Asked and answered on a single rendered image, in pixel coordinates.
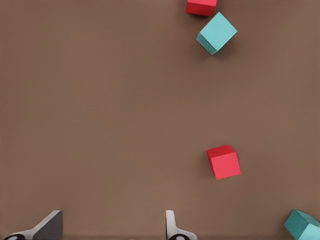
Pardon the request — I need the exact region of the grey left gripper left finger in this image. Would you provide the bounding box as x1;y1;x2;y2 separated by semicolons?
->
1;209;63;240

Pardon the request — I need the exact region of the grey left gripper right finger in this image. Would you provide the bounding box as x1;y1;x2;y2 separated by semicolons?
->
165;209;198;240

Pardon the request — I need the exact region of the red cube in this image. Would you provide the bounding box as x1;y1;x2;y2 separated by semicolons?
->
206;144;242;181
185;0;218;18

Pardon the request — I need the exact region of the teal cube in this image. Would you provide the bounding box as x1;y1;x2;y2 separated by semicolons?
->
283;208;320;240
196;11;238;56

